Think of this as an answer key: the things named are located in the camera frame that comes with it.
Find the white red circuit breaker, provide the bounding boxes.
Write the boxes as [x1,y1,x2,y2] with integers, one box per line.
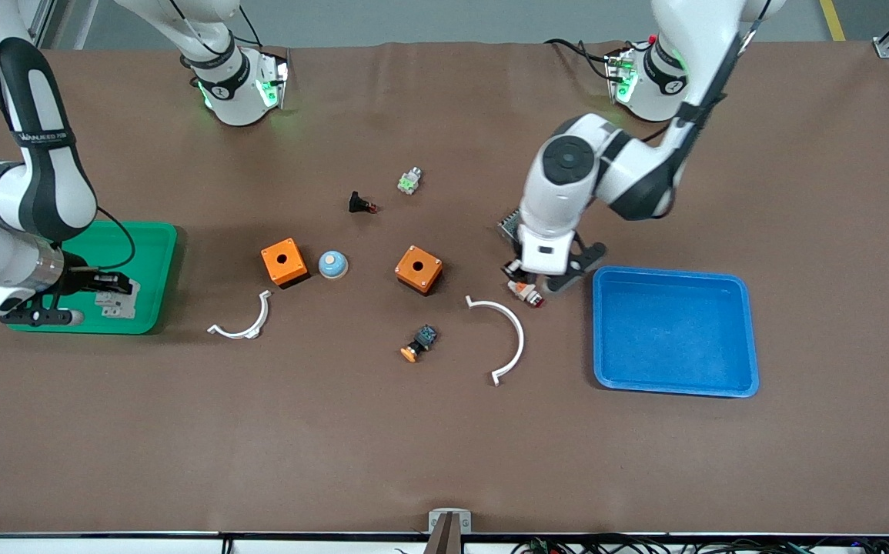
[96,291,139,319]

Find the white orange red indicator light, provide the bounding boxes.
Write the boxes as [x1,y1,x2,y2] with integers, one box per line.
[507,280,546,309]

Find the green plastic tray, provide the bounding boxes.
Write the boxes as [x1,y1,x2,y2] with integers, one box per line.
[7,222,179,335]

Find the metal mesh power supply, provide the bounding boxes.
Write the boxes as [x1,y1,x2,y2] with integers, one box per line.
[496,211,526,245]

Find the orange button box with hole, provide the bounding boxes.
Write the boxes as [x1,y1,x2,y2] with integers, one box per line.
[261,238,310,289]
[394,245,444,296]

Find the orange black push button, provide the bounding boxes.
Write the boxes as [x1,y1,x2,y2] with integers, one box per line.
[400,324,439,363]

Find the blue plastic tray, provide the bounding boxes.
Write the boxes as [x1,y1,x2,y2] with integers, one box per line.
[592,265,760,399]

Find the brown table cover mat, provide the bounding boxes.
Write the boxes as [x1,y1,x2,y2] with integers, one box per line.
[0,40,889,536]

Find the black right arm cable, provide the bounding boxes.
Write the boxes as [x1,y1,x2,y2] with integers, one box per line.
[52,206,138,309]

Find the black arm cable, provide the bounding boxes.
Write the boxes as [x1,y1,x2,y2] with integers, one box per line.
[644,0,770,147]
[52,206,138,309]

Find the large white curved bracket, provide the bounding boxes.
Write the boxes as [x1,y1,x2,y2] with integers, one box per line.
[466,295,526,387]

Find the small white curved bracket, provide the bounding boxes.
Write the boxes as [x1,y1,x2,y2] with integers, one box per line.
[207,290,272,340]

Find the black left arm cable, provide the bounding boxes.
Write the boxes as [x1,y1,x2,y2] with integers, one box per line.
[644,0,770,147]

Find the black left base cable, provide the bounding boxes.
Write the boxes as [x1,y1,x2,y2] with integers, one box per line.
[544,37,623,82]

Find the black base cable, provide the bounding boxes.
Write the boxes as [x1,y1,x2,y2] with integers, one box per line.
[544,37,623,82]
[167,0,265,48]

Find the grey metal edge bracket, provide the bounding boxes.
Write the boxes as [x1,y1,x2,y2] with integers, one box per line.
[428,508,472,533]

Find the black right base cable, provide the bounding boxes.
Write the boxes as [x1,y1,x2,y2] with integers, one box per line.
[167,0,265,48]

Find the black cable bundle under table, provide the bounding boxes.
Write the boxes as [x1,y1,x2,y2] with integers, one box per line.
[512,533,889,554]

